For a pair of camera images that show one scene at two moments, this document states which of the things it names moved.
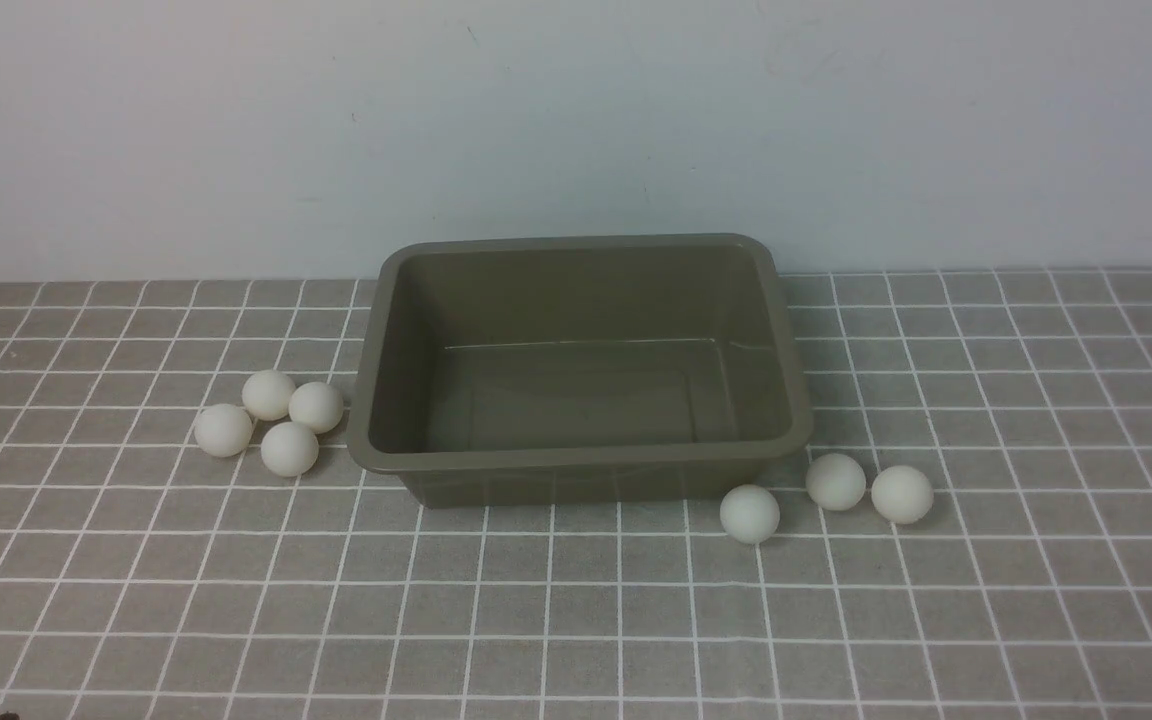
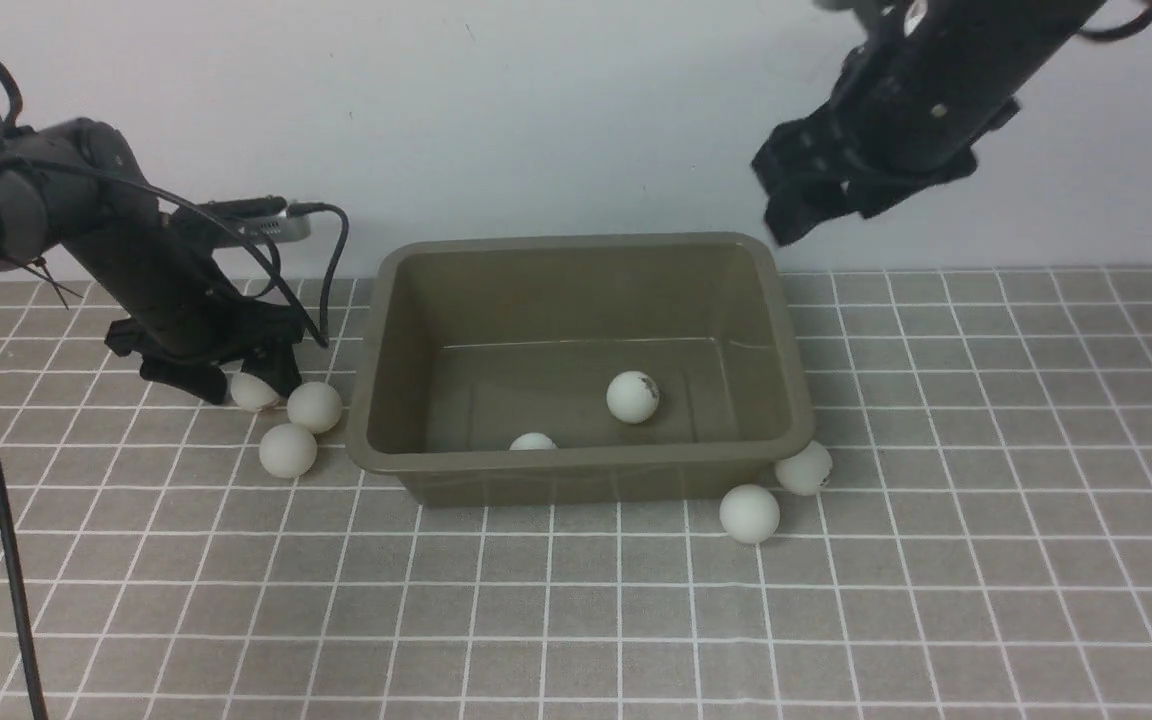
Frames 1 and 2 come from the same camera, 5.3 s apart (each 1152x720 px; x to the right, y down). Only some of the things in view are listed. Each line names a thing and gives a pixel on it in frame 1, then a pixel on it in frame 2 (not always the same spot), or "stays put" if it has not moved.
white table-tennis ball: x=290 y=449 stays put
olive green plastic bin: x=578 y=370 stays put
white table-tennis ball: x=835 y=482 -> x=807 y=472
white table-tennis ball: x=223 y=430 -> x=533 y=441
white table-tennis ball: x=902 y=494 -> x=633 y=397
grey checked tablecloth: x=93 y=562 stays put
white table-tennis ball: x=749 y=514 stays put
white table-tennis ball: x=317 y=405 stays put
